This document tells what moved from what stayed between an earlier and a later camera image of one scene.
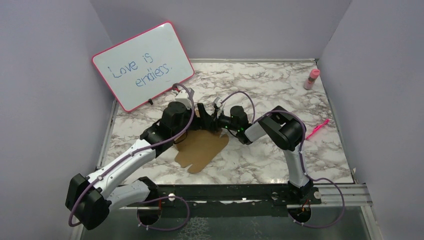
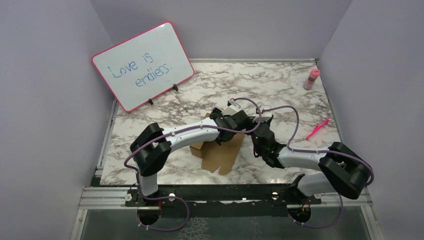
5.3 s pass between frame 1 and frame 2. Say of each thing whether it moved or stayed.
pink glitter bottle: stayed
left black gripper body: moved
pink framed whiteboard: stayed
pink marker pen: stayed
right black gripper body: moved
